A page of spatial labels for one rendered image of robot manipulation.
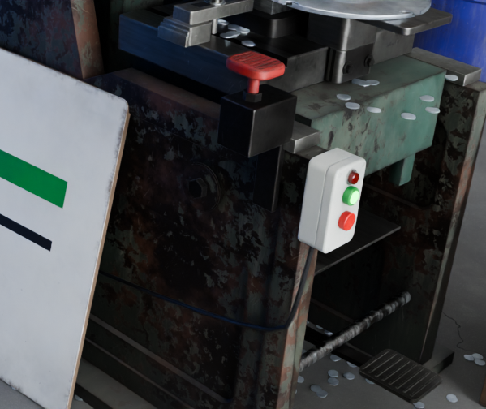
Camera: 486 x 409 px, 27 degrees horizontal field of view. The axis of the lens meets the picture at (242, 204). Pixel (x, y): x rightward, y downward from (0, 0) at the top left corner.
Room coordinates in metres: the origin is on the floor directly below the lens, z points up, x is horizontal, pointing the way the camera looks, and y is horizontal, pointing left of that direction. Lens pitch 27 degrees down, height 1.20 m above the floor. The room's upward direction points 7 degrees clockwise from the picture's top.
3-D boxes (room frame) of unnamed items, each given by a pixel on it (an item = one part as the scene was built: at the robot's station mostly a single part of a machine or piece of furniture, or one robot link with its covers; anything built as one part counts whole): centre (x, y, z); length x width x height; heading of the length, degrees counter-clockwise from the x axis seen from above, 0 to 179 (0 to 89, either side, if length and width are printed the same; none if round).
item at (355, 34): (1.60, -0.16, 0.72); 0.25 x 0.14 x 0.14; 52
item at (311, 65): (1.70, -0.02, 0.68); 0.45 x 0.30 x 0.06; 142
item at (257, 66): (1.30, 0.00, 0.72); 0.07 x 0.06 x 0.08; 52
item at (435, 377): (1.62, -0.12, 0.14); 0.59 x 0.10 x 0.05; 52
